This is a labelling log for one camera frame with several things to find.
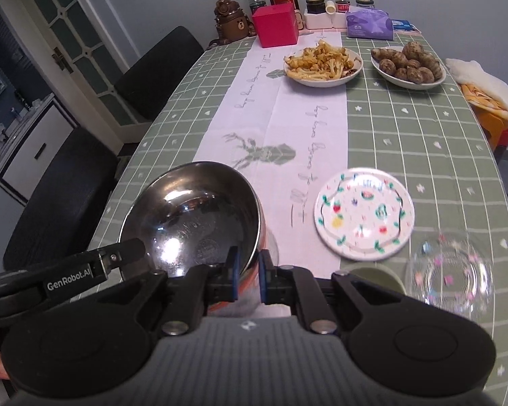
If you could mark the black lid jar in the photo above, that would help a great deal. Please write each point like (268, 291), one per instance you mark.
(365, 3)

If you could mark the fried cauliflower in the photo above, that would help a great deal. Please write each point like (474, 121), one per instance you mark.
(321, 61)

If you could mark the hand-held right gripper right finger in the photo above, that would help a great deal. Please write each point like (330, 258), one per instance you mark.
(263, 281)

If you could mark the white glass panel door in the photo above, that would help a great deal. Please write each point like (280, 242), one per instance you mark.
(76, 17)

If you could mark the yellow cloth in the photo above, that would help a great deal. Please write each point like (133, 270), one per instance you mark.
(487, 103)

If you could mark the pile of taro roots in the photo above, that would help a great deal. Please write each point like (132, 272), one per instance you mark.
(410, 63)

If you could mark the black chair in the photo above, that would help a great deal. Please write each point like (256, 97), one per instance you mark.
(63, 194)
(161, 72)

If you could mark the pink box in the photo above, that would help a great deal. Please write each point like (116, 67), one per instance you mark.
(275, 25)

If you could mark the brown bear bottle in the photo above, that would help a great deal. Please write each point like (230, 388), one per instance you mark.
(230, 19)

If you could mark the white table runner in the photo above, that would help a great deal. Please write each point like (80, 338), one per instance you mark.
(305, 135)

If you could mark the stainless steel bowl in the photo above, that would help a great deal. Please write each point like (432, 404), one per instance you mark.
(186, 203)

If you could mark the white cabinet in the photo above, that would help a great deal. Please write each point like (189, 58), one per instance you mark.
(29, 148)

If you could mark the red plastic stool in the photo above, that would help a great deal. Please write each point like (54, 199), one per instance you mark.
(507, 137)

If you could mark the blue wipes pack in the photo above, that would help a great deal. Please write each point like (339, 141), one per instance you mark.
(404, 26)

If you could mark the clear glass plate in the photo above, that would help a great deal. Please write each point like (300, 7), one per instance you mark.
(448, 275)

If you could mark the fruit print white plate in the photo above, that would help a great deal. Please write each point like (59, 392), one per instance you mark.
(364, 215)

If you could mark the white oval dish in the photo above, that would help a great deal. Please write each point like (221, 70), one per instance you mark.
(406, 82)
(317, 81)

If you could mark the green checked tablecloth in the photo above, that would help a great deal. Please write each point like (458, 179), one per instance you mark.
(406, 143)

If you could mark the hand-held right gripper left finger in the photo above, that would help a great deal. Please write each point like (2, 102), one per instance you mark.
(235, 277)

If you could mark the purple tissue pack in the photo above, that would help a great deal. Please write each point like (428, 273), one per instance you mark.
(370, 23)

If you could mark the orange plastic stool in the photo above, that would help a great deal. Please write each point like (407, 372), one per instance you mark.
(493, 129)

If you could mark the white condiment holder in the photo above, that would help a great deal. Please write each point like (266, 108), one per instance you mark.
(321, 20)

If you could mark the small red label bottle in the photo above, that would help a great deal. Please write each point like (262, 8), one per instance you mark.
(342, 3)

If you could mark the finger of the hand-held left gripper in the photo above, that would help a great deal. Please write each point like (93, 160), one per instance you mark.
(122, 256)

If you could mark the dark glass jar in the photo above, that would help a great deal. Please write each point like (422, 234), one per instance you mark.
(315, 6)

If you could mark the small white tube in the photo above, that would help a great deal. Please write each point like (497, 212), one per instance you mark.
(330, 7)

